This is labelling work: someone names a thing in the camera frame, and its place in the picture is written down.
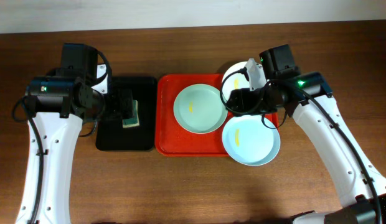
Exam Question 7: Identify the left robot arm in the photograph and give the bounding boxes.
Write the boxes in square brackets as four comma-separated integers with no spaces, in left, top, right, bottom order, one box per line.
[16,43,139,223]

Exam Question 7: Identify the pale green plate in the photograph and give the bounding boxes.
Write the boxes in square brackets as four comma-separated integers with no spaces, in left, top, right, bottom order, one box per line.
[173,84,228,134]

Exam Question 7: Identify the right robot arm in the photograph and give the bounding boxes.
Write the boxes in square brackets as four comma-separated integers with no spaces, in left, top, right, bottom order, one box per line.
[220,45,386,223]

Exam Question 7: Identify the light blue plate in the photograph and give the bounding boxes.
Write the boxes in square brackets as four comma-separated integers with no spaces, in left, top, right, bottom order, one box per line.
[222,115,281,166]

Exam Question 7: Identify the black plastic tray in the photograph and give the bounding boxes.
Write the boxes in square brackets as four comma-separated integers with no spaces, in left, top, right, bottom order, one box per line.
[96,77,157,151]

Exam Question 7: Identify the white plate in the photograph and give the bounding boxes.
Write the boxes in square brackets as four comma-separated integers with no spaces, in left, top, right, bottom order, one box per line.
[222,62,250,101]

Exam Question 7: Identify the green and yellow sponge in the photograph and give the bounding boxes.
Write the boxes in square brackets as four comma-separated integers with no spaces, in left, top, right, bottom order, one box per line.
[123,100,140,129]

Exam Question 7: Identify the red plastic tray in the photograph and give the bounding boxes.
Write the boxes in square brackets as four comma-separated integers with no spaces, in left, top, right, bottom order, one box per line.
[154,73,280,157]

